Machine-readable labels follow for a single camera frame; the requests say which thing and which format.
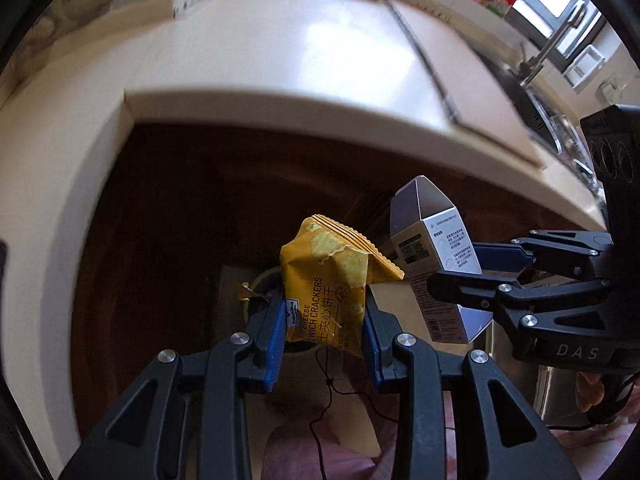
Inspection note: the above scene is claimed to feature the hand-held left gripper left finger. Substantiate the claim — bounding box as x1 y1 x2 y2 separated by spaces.
60 290 288 480

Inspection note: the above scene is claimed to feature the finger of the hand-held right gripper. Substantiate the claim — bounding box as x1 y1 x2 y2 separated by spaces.
426 269 617 348
472 229 616 278

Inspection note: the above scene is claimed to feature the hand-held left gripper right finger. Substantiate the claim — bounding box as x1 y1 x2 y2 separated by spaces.
362 292 583 480

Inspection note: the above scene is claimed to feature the purple white box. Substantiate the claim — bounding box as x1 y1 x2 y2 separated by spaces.
389 176 493 345

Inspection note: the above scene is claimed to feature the yellow snack packet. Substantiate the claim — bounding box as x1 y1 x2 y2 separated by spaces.
279 214 406 361

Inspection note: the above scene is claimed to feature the person's right hand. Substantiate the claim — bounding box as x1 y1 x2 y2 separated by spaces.
574 371 610 411

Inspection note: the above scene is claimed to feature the steel sink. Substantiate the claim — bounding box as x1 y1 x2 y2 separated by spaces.
475 45 608 196

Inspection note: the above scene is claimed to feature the person's leg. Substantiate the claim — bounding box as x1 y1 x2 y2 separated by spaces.
260 410 396 480

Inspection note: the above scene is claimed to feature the white plastic holder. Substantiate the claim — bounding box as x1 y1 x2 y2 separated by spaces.
564 44 608 92

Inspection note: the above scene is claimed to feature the steel faucet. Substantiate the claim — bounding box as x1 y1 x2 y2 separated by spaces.
517 7 588 88

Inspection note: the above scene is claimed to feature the brown cardboard sheet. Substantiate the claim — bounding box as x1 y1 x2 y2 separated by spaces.
382 0 548 171

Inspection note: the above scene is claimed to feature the black cord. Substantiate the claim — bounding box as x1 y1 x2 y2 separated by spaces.
309 345 401 480

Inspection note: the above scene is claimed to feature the white wall socket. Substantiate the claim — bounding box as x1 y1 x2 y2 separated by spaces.
597 77 631 106

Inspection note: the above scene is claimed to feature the dark window frame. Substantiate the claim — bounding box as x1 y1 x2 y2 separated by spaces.
525 0 616 56

